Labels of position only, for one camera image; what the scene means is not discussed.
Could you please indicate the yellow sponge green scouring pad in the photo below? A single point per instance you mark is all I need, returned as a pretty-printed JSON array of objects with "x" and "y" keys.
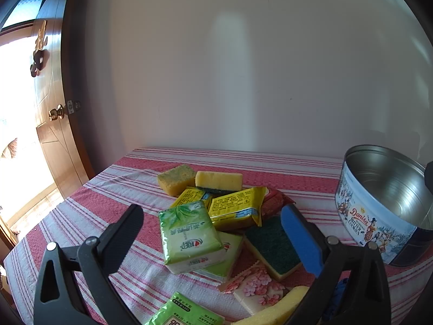
[
  {"x": 220, "y": 180},
  {"x": 272, "y": 249},
  {"x": 280, "y": 306}
]

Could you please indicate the metal door latch plate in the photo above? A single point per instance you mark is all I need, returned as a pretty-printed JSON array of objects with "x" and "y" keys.
[{"x": 72, "y": 106}]

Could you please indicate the yellow snack packet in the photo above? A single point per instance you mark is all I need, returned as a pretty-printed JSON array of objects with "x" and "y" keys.
[
  {"x": 236, "y": 208},
  {"x": 189, "y": 197}
]

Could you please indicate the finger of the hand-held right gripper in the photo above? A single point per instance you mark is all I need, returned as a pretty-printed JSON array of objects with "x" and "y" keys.
[{"x": 429, "y": 176}]

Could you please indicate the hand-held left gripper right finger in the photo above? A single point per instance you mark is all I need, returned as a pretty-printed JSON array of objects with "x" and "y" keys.
[{"x": 301, "y": 240}]

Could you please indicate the red snack packet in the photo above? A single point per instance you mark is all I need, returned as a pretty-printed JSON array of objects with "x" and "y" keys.
[{"x": 275, "y": 203}]

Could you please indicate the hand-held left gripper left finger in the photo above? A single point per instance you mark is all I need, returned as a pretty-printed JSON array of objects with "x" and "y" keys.
[{"x": 125, "y": 230}]

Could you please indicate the pink floral tissue pack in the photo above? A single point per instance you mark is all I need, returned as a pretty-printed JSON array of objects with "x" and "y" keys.
[{"x": 257, "y": 287}]

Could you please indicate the dark hanging door ornament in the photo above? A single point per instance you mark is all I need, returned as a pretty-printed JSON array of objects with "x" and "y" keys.
[{"x": 38, "y": 54}]

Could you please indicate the dark blue scrunchie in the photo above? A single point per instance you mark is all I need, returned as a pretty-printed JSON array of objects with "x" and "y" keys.
[{"x": 340, "y": 291}]

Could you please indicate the blue round cookie tin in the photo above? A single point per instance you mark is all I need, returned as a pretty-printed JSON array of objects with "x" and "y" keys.
[{"x": 379, "y": 210}]

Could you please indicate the brown wooden door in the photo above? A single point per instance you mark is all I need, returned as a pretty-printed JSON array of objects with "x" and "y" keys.
[{"x": 54, "y": 74}]

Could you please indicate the red white striped tablecloth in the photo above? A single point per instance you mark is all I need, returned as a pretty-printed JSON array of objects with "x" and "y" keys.
[{"x": 111, "y": 193}]

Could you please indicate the green tissue pack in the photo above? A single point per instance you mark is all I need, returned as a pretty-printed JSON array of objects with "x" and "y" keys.
[
  {"x": 182, "y": 311},
  {"x": 230, "y": 254},
  {"x": 187, "y": 232}
]

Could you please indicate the worn yellow green sponge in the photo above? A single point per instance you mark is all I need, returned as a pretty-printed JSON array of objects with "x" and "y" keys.
[{"x": 176, "y": 178}]

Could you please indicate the transom window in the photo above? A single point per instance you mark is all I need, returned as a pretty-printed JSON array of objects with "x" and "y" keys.
[{"x": 27, "y": 6}]

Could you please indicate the brass door knob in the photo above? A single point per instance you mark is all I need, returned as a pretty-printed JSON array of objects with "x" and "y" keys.
[{"x": 55, "y": 112}]

